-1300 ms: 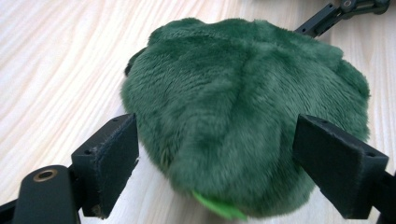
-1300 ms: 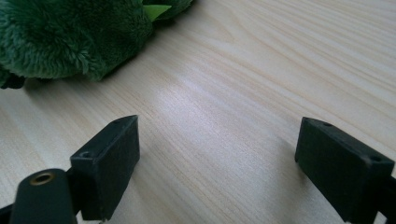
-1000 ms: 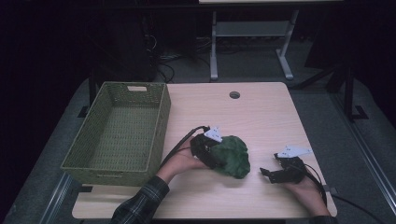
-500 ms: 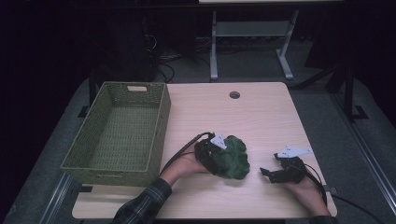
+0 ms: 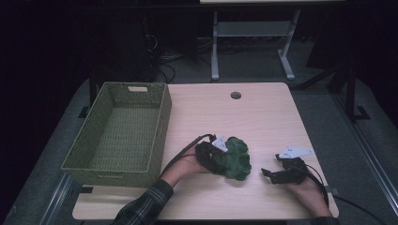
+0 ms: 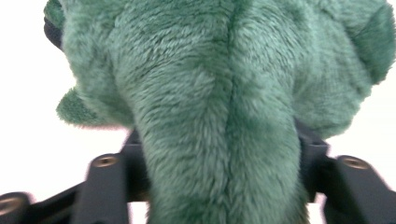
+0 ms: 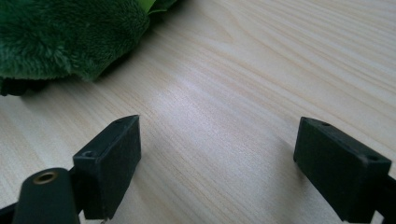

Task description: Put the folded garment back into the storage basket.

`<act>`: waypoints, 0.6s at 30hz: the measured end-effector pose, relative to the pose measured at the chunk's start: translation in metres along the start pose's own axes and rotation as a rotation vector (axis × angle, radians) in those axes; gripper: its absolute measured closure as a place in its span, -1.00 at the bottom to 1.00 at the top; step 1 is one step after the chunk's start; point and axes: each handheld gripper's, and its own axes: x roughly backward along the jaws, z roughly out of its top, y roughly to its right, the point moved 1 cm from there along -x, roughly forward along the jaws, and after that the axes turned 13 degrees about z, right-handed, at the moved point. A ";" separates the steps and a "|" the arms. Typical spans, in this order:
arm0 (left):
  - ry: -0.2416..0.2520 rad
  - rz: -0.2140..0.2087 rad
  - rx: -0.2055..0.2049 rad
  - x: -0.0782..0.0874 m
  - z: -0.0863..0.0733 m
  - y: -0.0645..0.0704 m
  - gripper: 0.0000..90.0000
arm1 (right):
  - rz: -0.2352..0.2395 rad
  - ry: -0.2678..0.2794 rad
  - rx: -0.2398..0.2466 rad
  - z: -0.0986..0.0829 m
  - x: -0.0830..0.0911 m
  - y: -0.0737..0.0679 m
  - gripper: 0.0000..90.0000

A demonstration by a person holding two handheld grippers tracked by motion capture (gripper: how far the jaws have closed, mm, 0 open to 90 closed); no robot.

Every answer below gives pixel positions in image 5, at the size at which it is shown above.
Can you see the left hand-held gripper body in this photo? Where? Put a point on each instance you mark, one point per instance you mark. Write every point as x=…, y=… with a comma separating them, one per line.
x=208, y=156

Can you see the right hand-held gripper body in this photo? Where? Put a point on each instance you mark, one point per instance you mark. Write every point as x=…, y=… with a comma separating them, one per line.
x=294, y=173

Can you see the dark green cloth garment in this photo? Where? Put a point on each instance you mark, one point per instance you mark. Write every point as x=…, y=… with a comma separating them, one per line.
x=237, y=159

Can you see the green woven basket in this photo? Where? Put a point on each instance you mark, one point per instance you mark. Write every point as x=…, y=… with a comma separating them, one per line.
x=125, y=134

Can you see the person's left hand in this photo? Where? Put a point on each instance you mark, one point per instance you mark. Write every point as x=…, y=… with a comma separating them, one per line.
x=184, y=168

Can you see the person's right hand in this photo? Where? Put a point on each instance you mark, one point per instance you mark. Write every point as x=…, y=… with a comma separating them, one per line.
x=313, y=197

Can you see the grey tape piece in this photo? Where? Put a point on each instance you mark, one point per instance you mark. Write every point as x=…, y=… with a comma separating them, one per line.
x=331, y=190

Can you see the dark round table grommet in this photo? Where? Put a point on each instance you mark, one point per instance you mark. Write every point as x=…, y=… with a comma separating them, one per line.
x=235, y=95

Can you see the black metal stand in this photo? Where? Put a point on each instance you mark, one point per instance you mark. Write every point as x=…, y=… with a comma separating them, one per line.
x=350, y=93
x=92, y=90

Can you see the grey metal floor rail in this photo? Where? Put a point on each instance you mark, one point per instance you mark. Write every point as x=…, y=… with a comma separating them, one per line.
x=56, y=200
x=369, y=150

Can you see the grey metal table frame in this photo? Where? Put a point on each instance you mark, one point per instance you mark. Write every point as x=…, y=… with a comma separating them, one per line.
x=253, y=28

